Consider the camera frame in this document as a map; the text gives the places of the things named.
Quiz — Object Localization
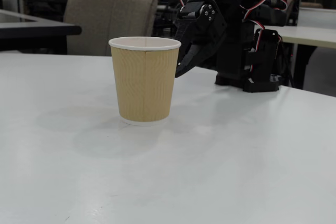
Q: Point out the striped base servo cable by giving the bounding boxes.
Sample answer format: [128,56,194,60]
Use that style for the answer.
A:
[248,27,283,83]

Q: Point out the dark table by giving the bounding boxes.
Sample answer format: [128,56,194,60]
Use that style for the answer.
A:
[0,8,82,51]

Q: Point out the white table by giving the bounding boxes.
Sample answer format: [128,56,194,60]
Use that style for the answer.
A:
[262,26,336,90]

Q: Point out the beige chair back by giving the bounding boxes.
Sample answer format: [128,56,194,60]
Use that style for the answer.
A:
[300,2,323,9]

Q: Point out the beige fabric chair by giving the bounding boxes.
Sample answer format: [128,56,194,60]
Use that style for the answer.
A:
[64,0,159,57]

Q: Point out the tan paper cup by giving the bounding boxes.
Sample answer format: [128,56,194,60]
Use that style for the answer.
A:
[108,36,182,126]

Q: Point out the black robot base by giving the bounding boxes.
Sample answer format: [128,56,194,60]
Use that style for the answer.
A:
[214,71,280,93]

